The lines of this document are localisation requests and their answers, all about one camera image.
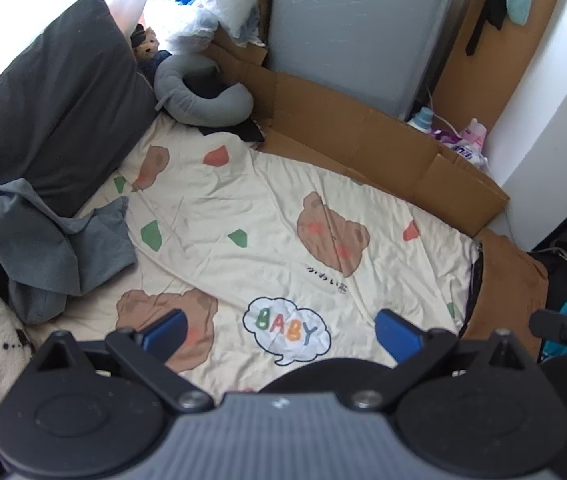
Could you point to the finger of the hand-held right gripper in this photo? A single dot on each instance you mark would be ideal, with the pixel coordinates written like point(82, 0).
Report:
point(548, 324)

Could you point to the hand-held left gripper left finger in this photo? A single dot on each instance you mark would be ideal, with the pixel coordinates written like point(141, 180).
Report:
point(163, 332)

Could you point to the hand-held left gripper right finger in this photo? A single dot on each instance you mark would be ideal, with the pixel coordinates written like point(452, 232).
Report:
point(396, 335)

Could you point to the brown blanket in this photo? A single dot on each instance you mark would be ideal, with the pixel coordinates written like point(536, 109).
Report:
point(508, 285)

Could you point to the dark patterned cloth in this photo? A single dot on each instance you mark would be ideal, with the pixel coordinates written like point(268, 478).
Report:
point(478, 275)

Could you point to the cream bear print blanket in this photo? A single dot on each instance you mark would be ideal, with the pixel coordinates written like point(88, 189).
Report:
point(243, 200)

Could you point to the purple and white pouch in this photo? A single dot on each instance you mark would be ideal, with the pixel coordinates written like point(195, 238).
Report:
point(446, 137)

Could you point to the pink pouch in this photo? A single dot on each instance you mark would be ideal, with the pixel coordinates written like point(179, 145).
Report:
point(476, 132)

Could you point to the detergent bottle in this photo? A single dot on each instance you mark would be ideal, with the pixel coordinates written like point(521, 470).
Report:
point(421, 121)

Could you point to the brown cardboard sheet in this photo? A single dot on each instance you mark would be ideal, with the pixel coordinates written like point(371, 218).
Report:
point(343, 125)

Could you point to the black cloth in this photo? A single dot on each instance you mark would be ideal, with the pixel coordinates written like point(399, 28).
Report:
point(248, 132)

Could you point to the grey neck pillow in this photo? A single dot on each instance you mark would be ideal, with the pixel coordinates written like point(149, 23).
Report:
point(198, 110)

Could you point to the dark grey pillow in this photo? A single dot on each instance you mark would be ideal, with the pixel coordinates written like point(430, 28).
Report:
point(53, 100)

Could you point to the brown wooden door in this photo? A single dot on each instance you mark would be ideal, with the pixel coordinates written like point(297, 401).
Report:
point(528, 50)

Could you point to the small plush doll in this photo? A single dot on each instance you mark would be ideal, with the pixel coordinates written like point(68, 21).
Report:
point(144, 45)

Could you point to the grey wrapped appliance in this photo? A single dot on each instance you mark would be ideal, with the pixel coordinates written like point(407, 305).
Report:
point(353, 30)

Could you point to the black hanging garment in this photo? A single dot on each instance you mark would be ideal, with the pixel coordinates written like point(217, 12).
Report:
point(496, 0)

